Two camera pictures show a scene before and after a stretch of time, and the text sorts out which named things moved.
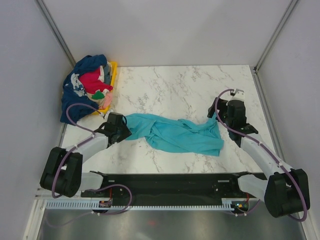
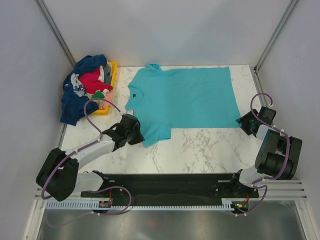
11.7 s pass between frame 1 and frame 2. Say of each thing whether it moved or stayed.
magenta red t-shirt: stayed
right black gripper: moved
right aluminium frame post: stayed
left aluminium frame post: stayed
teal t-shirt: moved
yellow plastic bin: stayed
